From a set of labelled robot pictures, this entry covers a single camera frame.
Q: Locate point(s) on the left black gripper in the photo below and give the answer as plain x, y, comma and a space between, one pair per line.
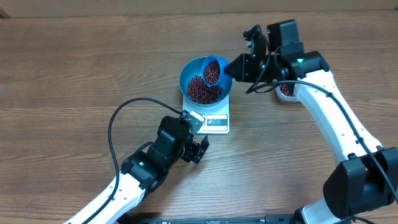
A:
196, 150

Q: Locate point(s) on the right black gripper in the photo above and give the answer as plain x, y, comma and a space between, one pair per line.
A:
247, 63

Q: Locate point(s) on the blue plastic measuring scoop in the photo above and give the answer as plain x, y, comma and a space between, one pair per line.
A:
223, 79

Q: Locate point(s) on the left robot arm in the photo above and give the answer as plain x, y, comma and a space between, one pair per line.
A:
145, 170

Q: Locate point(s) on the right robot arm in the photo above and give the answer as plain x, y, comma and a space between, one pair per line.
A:
365, 174

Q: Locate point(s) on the blue metal bowl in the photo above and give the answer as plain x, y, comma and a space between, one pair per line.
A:
192, 69

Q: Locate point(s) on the red beans in bowl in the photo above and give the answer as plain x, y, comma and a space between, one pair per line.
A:
202, 94

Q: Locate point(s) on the white digital kitchen scale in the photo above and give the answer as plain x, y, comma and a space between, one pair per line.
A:
217, 119

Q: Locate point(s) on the red adzuki beans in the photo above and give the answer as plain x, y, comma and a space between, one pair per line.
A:
211, 72

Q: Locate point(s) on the clear plastic food container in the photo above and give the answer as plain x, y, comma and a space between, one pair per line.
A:
285, 95

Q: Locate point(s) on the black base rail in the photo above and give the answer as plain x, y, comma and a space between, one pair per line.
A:
268, 219

